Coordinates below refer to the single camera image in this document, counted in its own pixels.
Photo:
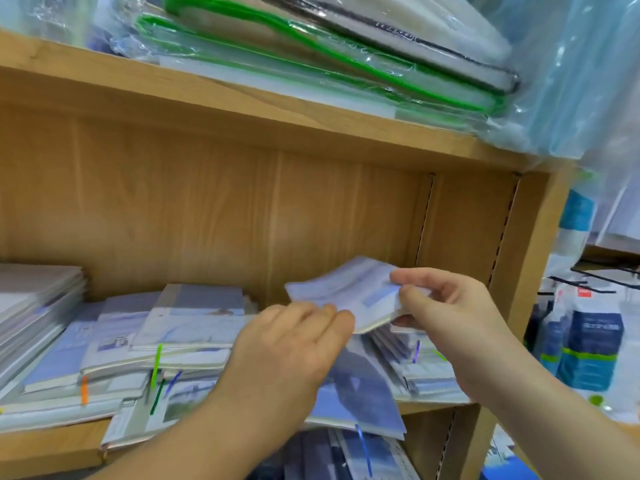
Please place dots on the light purple thin notebook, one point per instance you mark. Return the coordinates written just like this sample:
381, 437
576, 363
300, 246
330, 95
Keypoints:
345, 290

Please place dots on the row of patterned notebooks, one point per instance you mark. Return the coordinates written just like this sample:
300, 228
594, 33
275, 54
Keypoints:
320, 457

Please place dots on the wooden shelf unit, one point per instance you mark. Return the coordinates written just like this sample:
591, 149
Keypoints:
200, 95

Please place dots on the stack of green edged packets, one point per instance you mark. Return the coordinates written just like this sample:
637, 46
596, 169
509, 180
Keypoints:
330, 45

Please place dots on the person's left hand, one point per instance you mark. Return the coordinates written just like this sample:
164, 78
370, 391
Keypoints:
280, 360

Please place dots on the person's right hand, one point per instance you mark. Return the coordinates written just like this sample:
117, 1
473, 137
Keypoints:
460, 325

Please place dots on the pile of small notebooks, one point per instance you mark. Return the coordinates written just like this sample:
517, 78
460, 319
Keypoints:
180, 325

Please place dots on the light blue plastic bag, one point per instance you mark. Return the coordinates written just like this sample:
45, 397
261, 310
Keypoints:
580, 65

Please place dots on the blue white small box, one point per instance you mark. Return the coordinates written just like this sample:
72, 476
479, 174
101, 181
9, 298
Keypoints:
508, 465

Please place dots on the stack of large blue notebooks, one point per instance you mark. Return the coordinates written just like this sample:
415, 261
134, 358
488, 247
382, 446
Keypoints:
35, 300

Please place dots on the person's right forearm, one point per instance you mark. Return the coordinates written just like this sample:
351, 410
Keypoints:
560, 425

